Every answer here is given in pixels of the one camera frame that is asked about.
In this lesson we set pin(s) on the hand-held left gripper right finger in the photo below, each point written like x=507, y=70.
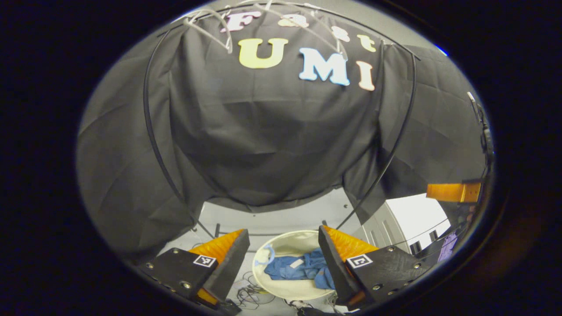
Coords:
x=336, y=272

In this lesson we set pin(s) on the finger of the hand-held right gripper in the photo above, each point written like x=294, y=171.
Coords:
x=448, y=192

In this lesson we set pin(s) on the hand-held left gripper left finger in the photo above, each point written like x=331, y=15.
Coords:
x=230, y=267

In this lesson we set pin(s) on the blue jacket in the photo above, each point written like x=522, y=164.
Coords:
x=290, y=267

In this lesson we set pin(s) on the cream laundry hamper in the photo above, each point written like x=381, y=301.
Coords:
x=285, y=289

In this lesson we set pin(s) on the black metal clothes rack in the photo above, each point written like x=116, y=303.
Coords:
x=146, y=109

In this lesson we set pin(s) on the white plastic hanger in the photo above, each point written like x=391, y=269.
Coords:
x=221, y=33
x=325, y=37

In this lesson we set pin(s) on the purple cloth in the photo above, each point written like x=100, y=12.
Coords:
x=448, y=248

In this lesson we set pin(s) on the dark metal stand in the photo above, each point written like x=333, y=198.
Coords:
x=485, y=131

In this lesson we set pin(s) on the black backdrop cloth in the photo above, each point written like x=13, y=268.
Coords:
x=272, y=145

